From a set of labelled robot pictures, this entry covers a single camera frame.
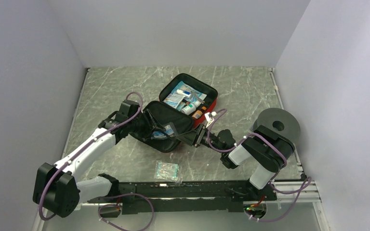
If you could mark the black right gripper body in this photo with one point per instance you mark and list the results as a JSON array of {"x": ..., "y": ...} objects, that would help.
[{"x": 213, "y": 139}]

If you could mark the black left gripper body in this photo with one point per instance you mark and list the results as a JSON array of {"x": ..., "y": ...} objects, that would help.
[{"x": 143, "y": 124}]

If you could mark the adhesive bandages clear bag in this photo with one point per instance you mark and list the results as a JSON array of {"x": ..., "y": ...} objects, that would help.
[{"x": 168, "y": 172}]

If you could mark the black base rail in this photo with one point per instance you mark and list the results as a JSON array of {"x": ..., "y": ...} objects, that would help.
[{"x": 229, "y": 195}]

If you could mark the red medicine kit case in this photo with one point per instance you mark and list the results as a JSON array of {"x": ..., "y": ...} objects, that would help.
[{"x": 183, "y": 123}]

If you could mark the white bandage roll blue label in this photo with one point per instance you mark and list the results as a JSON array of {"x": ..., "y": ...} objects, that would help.
[{"x": 184, "y": 93}]

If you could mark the blue cotton swab packet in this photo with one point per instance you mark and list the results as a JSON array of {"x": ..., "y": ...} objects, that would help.
[{"x": 196, "y": 95}]

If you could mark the white gauze dressing packet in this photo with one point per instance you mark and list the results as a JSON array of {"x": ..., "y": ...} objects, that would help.
[{"x": 173, "y": 99}]

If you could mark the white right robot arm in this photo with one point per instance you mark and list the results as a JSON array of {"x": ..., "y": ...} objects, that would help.
[{"x": 270, "y": 149}]

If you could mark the white bottle green label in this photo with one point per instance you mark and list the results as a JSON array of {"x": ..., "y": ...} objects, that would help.
[{"x": 190, "y": 108}]

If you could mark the alcohol wipes clear bag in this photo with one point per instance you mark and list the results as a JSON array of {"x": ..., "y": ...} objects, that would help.
[{"x": 167, "y": 131}]

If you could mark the teal header small items bag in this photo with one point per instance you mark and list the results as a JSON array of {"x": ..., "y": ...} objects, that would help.
[{"x": 181, "y": 105}]

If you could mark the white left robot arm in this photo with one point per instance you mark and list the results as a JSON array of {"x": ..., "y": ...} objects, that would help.
[{"x": 57, "y": 189}]

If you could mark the brown bottle orange cap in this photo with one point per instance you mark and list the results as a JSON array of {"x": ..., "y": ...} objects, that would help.
[{"x": 199, "y": 112}]

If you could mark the grey filament spool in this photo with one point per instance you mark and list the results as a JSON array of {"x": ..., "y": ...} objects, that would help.
[{"x": 279, "y": 121}]

